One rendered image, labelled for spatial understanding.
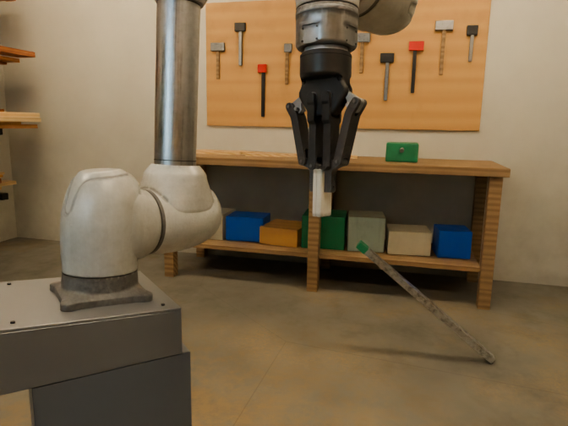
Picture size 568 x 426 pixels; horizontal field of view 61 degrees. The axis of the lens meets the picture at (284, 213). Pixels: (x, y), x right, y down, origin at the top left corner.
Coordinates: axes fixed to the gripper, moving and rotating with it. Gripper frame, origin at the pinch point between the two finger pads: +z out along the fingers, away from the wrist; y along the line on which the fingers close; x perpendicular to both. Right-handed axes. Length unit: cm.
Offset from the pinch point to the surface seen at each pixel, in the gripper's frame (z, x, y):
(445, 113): -43, 273, -82
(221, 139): -24, 208, -236
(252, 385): 87, 85, -89
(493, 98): -53, 286, -55
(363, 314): 80, 183, -92
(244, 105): -50, 212, -215
